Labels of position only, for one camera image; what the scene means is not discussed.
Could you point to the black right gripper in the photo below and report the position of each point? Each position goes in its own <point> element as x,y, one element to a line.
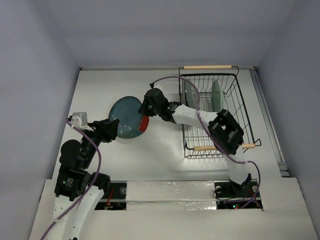
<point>148,106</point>

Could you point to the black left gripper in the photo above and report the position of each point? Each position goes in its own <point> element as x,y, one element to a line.
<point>104,128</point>

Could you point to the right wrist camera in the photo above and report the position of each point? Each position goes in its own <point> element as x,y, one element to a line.
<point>156,86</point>

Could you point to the light green plate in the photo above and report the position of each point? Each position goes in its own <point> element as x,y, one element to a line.
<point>217,96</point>

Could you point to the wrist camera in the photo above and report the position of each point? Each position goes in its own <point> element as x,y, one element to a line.
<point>79,120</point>
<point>156,86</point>

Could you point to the red floral plate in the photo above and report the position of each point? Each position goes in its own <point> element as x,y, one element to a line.
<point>144,124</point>

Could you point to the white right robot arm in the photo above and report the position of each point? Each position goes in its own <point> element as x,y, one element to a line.
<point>220,140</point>

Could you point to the dark teal brown-rimmed plate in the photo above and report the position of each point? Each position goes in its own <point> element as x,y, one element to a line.
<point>126,110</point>

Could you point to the grey patterned plate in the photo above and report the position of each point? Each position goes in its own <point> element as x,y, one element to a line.
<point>191,94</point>

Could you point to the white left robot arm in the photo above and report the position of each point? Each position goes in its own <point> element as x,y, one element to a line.
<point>79,183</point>

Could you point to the black wire dish rack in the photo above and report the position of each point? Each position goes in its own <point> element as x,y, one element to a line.
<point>196,142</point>

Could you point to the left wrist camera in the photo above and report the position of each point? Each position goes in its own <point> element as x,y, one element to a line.
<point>79,120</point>

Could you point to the aluminium rail on table edge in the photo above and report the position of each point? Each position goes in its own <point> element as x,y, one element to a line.
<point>284,171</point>

